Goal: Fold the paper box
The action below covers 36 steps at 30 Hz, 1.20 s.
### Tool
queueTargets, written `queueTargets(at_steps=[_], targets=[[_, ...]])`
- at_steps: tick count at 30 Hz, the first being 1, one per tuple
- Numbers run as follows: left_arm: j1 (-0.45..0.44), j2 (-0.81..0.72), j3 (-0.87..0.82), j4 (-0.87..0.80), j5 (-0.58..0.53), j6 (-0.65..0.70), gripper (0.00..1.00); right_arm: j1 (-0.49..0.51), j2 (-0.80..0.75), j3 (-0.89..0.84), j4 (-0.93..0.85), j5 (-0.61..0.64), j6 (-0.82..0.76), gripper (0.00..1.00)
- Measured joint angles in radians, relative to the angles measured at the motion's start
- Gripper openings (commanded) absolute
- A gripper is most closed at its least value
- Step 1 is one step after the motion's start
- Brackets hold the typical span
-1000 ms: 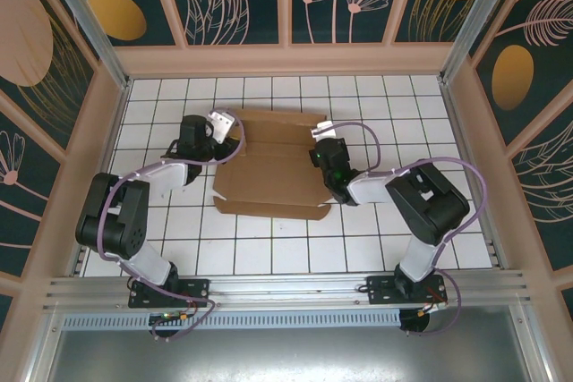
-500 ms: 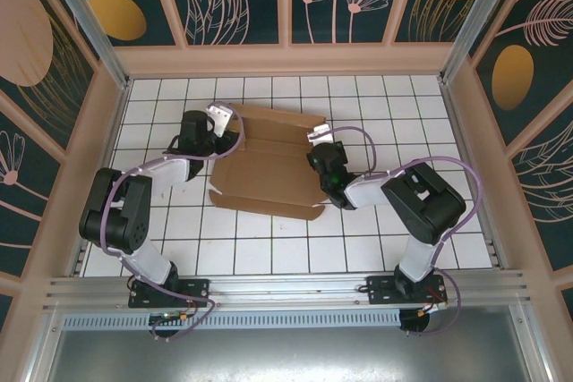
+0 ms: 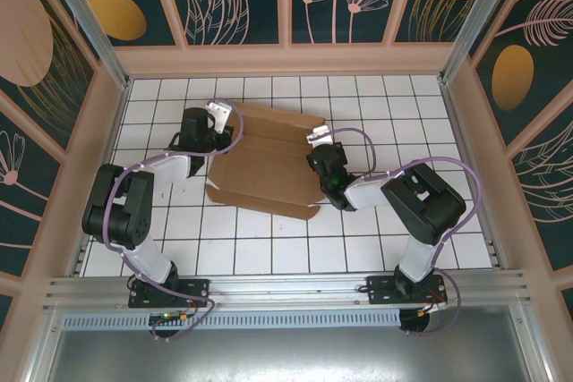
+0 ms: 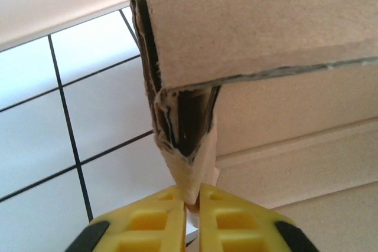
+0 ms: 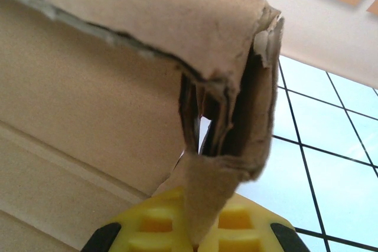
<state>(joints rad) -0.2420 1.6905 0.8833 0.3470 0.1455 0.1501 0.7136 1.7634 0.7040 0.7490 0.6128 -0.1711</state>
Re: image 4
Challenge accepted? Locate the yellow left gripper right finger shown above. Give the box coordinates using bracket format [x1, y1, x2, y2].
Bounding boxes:
[198, 183, 321, 252]

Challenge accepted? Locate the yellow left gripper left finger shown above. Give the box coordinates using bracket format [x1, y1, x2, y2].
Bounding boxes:
[67, 185, 187, 252]

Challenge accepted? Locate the brown cardboard box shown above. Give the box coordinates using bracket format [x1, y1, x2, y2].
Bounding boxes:
[128, 0, 378, 230]

